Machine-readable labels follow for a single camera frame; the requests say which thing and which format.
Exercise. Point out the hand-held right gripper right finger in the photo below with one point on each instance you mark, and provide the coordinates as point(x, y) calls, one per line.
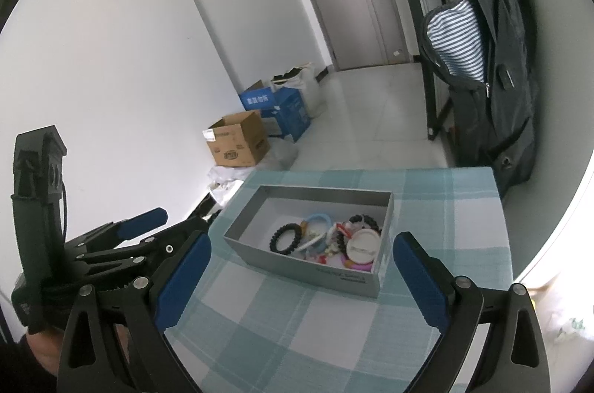
point(420, 281)

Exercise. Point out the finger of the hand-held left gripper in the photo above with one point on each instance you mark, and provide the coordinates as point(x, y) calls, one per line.
point(141, 221)
point(171, 242)

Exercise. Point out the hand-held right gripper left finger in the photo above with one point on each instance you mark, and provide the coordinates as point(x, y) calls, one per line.
point(183, 277)

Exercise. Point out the white round jewelry case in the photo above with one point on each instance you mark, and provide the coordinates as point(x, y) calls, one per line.
point(364, 243)

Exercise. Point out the grey cardboard box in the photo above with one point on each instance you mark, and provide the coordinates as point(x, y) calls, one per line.
point(325, 272)

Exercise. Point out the person's left forearm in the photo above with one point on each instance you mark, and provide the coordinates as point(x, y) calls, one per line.
point(18, 370)

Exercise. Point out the person's left hand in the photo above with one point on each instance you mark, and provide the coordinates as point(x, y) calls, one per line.
point(44, 351)

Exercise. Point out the pink bangle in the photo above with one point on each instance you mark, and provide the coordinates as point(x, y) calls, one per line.
point(357, 266)

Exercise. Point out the white plastic wrap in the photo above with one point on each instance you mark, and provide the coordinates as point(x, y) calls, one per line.
point(222, 182)

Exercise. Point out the teal checked tablecloth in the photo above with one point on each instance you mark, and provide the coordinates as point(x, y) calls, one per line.
point(334, 328)

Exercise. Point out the white bangle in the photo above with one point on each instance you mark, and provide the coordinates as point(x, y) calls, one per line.
point(312, 241)

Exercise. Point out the light blue bangle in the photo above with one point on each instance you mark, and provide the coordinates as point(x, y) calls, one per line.
point(316, 218)

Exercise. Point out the brown cardboard box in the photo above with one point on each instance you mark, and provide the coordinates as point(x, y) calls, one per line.
point(239, 141)

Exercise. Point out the blue cardboard box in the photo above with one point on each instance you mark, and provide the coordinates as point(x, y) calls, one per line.
point(257, 98)
point(291, 113)

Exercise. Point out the black metal rack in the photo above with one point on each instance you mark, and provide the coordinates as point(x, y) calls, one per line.
point(431, 96)

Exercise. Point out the white woven bag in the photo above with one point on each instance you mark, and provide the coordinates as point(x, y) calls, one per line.
point(308, 89)

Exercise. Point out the dark backpack striped lining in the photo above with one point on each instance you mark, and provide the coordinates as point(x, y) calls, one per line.
point(506, 87)

